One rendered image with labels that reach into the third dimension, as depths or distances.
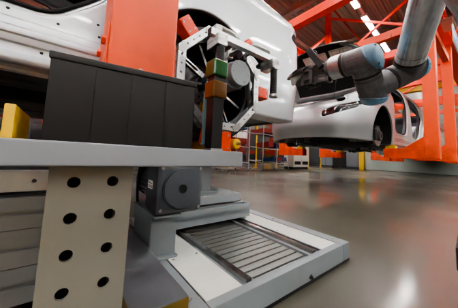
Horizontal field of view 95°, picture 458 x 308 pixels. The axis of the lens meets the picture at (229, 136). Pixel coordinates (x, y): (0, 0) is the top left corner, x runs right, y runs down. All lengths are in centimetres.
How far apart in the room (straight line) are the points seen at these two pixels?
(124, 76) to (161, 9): 35
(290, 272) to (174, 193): 46
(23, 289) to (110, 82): 49
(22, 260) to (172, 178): 38
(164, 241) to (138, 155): 57
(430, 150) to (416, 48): 345
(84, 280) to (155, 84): 29
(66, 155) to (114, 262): 17
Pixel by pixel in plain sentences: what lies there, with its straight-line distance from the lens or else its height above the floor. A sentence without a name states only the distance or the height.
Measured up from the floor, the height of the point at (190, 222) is 11.
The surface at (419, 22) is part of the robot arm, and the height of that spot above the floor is 85.
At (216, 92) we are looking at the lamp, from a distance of 48.
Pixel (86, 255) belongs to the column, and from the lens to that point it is 38.
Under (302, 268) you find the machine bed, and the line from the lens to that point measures 89.
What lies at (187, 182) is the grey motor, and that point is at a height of 34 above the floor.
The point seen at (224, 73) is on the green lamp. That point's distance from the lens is 50.
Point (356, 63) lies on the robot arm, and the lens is 90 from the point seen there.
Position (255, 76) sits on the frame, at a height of 93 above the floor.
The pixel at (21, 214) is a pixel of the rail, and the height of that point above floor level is 30.
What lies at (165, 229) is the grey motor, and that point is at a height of 17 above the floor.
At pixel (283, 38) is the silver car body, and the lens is 197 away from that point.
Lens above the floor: 44
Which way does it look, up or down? 5 degrees up
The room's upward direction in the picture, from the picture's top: 2 degrees clockwise
